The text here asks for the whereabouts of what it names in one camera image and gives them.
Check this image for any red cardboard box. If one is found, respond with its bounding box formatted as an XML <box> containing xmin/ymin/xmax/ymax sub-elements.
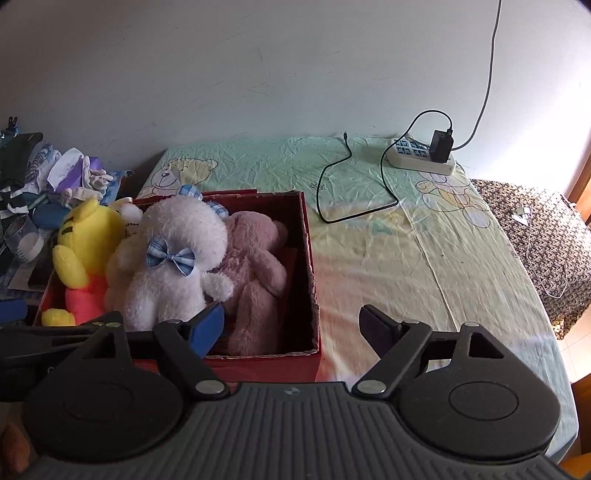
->
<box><xmin>32</xmin><ymin>188</ymin><xmax>321</xmax><ymax>383</ymax></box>

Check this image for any dark green garment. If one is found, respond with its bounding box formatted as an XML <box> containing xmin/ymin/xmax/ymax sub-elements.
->
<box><xmin>0</xmin><ymin>133</ymin><xmax>44</xmax><ymax>185</ymax></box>

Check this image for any blue cloth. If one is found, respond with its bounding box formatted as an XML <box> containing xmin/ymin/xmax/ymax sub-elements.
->
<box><xmin>32</xmin><ymin>200</ymin><xmax>71</xmax><ymax>230</ymax></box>

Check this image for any pastel bear print bed sheet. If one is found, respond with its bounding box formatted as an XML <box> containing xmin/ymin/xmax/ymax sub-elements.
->
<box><xmin>139</xmin><ymin>134</ymin><xmax>580</xmax><ymax>462</ymax></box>

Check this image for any white power strip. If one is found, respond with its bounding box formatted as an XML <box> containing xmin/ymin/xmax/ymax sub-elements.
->
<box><xmin>387</xmin><ymin>137</ymin><xmax>457</xmax><ymax>176</ymax></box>

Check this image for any pink plush rabbit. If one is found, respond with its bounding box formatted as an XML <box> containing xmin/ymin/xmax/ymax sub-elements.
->
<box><xmin>217</xmin><ymin>211</ymin><xmax>289</xmax><ymax>356</ymax></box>

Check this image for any grey cable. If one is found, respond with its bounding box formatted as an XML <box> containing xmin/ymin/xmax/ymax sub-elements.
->
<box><xmin>450</xmin><ymin>0</ymin><xmax>503</xmax><ymax>151</ymax></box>

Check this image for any striped cloth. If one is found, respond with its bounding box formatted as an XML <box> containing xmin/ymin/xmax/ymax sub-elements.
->
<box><xmin>25</xmin><ymin>143</ymin><xmax>62</xmax><ymax>190</ymax></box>

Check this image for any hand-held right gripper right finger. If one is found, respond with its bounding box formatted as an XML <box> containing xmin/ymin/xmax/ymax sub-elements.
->
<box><xmin>352</xmin><ymin>305</ymin><xmax>506</xmax><ymax>397</ymax></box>

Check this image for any yellow plush toy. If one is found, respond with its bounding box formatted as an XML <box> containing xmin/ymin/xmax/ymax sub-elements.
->
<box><xmin>41</xmin><ymin>198</ymin><xmax>126</xmax><ymax>328</ymax></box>

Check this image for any white and purple cloth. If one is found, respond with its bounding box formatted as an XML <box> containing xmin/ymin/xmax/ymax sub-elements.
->
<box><xmin>46</xmin><ymin>148</ymin><xmax>122</xmax><ymax>195</ymax></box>

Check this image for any pale plush toy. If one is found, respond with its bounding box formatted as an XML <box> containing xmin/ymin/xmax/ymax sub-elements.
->
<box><xmin>121</xmin><ymin>185</ymin><xmax>234</xmax><ymax>332</ymax></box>

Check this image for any black charger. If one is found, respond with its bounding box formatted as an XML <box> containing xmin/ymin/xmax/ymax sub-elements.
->
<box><xmin>429</xmin><ymin>130</ymin><xmax>455</xmax><ymax>163</ymax></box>

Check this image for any black cable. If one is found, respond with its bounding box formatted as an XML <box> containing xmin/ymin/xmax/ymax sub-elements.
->
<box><xmin>316</xmin><ymin>110</ymin><xmax>454</xmax><ymax>225</ymax></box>

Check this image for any white cable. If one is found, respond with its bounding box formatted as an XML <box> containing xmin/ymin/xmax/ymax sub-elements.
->
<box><xmin>510</xmin><ymin>194</ymin><xmax>573</xmax><ymax>300</ymax></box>

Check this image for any glass cup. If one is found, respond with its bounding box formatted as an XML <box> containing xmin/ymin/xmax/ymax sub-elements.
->
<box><xmin>4</xmin><ymin>215</ymin><xmax>45</xmax><ymax>264</ymax></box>

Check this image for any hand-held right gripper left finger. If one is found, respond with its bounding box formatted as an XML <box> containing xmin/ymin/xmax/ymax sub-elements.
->
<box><xmin>69</xmin><ymin>302</ymin><xmax>230</xmax><ymax>401</ymax></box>

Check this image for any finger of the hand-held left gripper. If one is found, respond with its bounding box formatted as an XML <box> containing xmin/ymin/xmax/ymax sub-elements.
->
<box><xmin>0</xmin><ymin>299</ymin><xmax>27</xmax><ymax>326</ymax></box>
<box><xmin>0</xmin><ymin>320</ymin><xmax>106</xmax><ymax>358</ymax></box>

